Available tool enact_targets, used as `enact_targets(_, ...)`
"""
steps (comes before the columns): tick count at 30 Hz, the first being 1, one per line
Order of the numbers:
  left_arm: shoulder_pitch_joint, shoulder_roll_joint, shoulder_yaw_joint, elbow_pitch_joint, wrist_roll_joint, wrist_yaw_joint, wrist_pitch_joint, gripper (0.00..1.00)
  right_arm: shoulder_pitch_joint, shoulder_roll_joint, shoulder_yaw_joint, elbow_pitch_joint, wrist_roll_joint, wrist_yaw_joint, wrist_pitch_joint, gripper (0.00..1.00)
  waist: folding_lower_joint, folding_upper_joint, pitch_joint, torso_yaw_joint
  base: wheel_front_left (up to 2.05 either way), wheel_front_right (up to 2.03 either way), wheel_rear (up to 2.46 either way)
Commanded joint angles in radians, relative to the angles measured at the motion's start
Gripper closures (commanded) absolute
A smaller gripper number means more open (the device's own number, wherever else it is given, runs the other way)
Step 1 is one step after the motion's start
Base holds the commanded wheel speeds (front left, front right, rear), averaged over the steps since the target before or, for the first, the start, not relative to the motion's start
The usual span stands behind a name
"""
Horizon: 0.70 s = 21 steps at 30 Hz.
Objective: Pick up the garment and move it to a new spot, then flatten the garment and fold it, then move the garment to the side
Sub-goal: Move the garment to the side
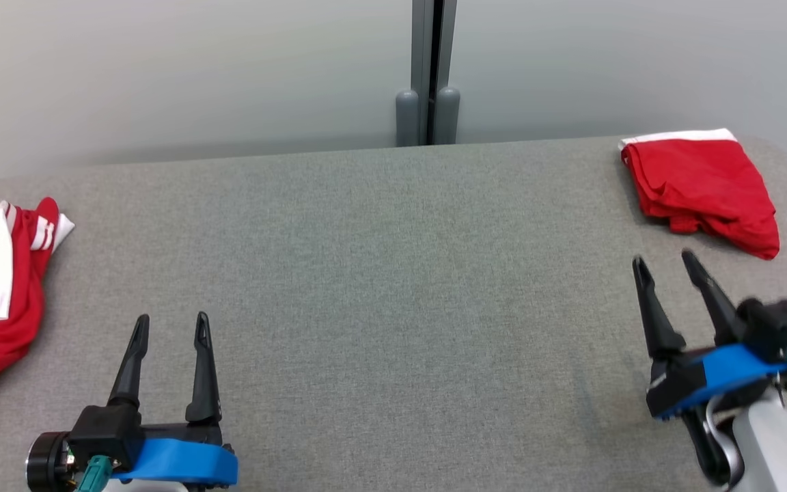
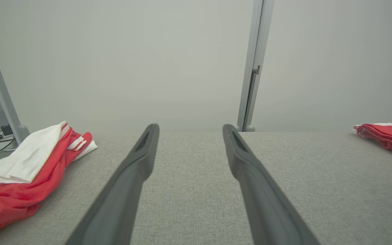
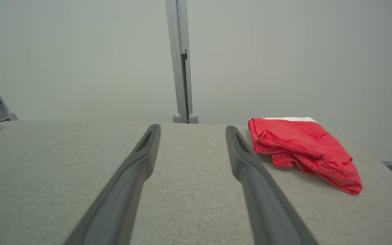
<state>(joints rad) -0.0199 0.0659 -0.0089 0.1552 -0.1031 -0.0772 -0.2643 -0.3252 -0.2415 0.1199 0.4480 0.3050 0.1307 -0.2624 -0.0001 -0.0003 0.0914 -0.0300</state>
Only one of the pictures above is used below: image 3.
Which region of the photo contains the grey partition post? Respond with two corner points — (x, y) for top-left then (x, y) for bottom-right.
(165, 0), (194, 118)

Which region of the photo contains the red shorts white trim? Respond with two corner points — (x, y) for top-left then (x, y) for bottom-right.
(248, 117), (363, 196)

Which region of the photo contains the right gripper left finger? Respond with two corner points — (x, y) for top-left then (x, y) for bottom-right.
(63, 124), (162, 245)

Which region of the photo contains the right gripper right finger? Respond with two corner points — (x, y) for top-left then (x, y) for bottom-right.
(226, 126), (319, 245)

